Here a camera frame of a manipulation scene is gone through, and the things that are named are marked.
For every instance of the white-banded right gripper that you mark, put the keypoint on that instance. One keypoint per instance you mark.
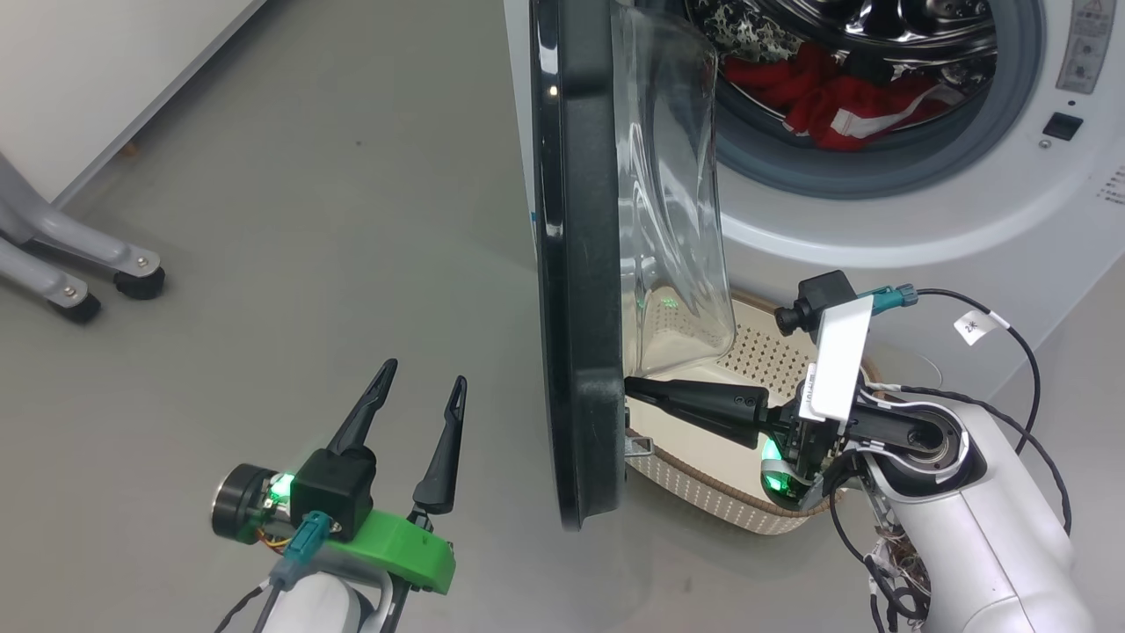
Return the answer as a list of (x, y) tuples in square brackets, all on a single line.
[(839, 369)]

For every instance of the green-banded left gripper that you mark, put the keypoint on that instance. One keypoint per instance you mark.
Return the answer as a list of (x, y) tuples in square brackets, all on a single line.
[(413, 554)]

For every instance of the black round glass washer door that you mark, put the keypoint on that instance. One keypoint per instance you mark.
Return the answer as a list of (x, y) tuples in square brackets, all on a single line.
[(580, 264)]

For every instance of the red and white garment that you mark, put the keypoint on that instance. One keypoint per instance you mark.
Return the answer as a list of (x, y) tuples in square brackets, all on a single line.
[(844, 114)]

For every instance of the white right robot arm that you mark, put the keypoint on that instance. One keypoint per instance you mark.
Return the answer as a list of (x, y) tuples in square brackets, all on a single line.
[(984, 545)]

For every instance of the beige perforated laundry basket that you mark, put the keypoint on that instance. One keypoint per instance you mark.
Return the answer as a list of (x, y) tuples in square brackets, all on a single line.
[(703, 462)]

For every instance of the grey rubber door gasket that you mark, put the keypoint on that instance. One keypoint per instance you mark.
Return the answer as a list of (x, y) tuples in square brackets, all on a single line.
[(879, 180)]

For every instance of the white front-load washing machine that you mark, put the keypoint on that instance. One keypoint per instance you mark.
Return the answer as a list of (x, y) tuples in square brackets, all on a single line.
[(967, 220)]

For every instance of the black door latch socket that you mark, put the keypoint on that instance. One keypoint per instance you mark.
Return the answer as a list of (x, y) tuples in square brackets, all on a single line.
[(1063, 127)]

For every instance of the grey metal leg with caster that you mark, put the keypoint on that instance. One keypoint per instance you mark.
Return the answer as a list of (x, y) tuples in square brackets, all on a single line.
[(88, 244), (44, 281)]

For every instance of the steel perforated washer drum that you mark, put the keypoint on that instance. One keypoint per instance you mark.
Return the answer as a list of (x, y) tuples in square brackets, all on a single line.
[(923, 26)]

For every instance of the grey warning label sticker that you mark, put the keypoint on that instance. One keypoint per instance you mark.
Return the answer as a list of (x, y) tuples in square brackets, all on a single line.
[(1085, 48)]

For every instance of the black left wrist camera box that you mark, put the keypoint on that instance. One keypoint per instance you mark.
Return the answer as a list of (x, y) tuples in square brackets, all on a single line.
[(338, 488)]

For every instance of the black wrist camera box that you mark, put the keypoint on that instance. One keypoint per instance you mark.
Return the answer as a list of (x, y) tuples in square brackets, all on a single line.
[(338, 488), (822, 299)]

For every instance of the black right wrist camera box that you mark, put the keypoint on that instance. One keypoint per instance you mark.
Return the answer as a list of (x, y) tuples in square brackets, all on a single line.
[(822, 299)]

